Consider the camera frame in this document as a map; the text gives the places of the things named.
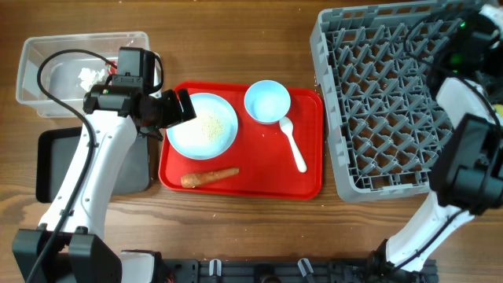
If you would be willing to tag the white plastic spoon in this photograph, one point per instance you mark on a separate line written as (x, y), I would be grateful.
(287, 128)

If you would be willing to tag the light blue plate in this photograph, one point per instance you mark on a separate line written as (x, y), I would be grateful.
(183, 139)

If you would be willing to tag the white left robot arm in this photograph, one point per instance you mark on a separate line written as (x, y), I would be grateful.
(68, 243)

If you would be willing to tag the grey dishwasher rack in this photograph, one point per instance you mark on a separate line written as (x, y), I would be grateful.
(386, 131)

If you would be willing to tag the orange carrot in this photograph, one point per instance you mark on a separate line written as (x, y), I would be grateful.
(198, 179)

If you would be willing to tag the light blue bowl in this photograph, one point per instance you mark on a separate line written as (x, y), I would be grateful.
(267, 101)

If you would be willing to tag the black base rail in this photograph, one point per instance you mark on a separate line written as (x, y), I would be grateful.
(299, 271)

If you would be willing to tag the clear plastic bin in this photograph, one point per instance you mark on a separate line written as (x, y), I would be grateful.
(60, 75)

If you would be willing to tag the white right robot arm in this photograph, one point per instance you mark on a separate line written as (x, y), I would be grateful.
(465, 79)

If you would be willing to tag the yellow cup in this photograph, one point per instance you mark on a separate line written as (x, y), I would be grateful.
(498, 109)

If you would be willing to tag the red serving tray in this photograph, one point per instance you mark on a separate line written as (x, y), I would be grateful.
(261, 153)

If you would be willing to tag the pile of rice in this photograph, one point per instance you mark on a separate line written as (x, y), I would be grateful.
(208, 127)

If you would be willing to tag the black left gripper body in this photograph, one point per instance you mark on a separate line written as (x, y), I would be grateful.
(165, 111)

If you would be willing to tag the black waste tray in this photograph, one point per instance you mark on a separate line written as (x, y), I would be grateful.
(56, 149)

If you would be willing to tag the crumpled white tissue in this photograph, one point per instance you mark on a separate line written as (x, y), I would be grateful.
(90, 77)

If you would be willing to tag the red snack wrapper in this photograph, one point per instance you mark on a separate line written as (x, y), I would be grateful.
(111, 67)

